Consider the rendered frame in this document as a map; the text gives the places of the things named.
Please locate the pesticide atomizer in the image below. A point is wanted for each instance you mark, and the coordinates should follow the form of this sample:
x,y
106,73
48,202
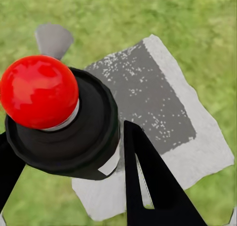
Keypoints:
x,y
58,119

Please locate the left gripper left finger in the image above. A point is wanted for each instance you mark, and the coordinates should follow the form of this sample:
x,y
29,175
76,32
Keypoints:
x,y
11,167

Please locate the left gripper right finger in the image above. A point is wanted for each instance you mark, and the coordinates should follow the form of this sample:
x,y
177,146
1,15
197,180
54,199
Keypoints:
x,y
171,206

